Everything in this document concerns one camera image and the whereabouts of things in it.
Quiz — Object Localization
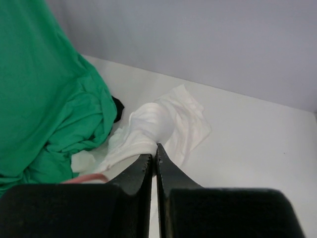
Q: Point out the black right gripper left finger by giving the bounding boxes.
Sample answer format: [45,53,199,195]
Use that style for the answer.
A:
[0,155,153,238]

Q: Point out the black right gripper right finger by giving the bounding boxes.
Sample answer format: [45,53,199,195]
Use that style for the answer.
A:
[156,144,304,238]

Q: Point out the pink wire hanger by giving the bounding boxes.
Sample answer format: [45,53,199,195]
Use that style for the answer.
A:
[62,174,109,184]

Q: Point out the white tank top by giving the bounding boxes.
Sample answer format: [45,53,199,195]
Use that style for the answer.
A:
[71,85,211,178]

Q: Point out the black garment on hanger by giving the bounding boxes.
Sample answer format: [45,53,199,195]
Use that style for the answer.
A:
[112,96,125,123]

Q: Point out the green shirt on hanger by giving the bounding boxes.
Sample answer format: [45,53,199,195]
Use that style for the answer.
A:
[0,0,117,194]

